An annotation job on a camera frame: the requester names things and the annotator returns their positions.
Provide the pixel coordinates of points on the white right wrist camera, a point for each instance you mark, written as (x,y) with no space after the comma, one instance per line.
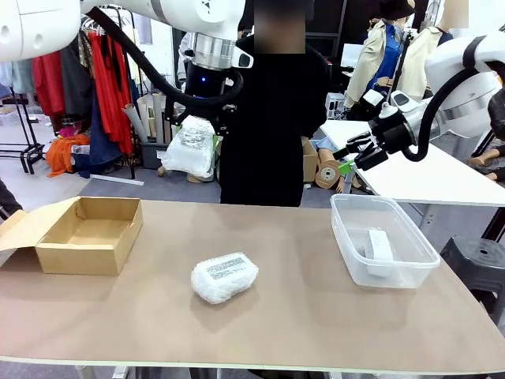
(375,98)

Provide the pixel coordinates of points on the mannequin beige jacket blue shirt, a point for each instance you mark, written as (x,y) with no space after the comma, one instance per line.
(375,71)

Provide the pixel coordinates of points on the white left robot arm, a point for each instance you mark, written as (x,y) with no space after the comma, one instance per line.
(39,27)

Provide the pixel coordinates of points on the lying mannequin light blue cloth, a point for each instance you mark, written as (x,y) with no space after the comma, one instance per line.
(325,146)

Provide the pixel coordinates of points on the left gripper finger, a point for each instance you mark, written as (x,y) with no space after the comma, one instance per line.
(225,126)
(170,110)

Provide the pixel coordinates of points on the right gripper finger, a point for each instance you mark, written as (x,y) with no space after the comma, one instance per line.
(357,143)
(371,158)

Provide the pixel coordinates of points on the bystander dark sleeve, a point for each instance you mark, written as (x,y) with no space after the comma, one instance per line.
(8,197)

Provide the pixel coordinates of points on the grey paper roll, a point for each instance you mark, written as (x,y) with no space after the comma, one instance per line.
(158,122)

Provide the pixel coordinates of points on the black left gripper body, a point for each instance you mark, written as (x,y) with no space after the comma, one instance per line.
(205,81)

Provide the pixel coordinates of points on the mannequin in grey hoodie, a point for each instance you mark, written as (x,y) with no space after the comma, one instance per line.
(181,59)

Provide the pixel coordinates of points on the brown paper spool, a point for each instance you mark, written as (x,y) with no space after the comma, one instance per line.
(328,174)

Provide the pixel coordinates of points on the black storage bin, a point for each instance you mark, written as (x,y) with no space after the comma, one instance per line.
(152,156)

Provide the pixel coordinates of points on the bubble-wrapped clock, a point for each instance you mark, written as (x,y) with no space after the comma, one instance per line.
(225,278)
(191,150)

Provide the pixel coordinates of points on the black tripod pole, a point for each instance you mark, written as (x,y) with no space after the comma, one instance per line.
(398,71)

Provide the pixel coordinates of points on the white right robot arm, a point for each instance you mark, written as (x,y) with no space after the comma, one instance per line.
(465,79)

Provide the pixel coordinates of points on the white background table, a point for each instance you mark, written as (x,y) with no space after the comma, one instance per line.
(414,181)

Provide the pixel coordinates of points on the black hanging garment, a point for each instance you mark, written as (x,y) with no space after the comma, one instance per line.
(75,79)

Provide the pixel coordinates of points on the person in black shirt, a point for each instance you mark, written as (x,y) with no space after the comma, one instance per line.
(276,138)

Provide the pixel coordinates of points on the white unwrapped alarm clock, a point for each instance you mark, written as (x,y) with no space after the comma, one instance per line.
(379,245)

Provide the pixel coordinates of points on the orange cloth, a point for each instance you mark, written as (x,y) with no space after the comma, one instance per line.
(65,154)

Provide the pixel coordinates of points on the red hanging coat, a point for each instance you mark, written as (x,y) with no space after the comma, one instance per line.
(49,87)

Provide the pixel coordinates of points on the open cardboard box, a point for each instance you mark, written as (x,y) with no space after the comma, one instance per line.
(90,256)

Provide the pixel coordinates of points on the black stand leg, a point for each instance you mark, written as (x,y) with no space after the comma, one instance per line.
(495,225)

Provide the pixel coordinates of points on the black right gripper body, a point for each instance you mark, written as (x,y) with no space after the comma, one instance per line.
(394,136)

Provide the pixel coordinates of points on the slanted beige paper roll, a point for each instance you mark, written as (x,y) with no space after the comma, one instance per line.
(136,122)

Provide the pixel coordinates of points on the clear plastic container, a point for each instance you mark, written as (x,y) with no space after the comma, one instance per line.
(394,276)

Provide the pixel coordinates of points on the mannequin cream jacket navy shirt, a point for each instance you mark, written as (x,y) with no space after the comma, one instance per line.
(418,59)

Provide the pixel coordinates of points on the brown background carton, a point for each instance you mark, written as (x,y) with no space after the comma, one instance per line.
(309,162)

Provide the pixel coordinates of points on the red hanging dress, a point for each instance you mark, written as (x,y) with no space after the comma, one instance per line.
(112,98)

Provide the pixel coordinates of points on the light grey hanging garment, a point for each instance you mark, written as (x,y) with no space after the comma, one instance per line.
(17,77)

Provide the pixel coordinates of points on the white monitor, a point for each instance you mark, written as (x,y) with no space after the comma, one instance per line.
(351,55)

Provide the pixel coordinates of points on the white floor strip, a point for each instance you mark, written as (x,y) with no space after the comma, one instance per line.
(118,180)

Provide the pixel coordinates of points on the navy hanging garment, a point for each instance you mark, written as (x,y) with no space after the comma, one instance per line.
(102,138)

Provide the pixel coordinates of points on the black metal clothes rack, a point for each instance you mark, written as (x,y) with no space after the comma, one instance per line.
(35,150)

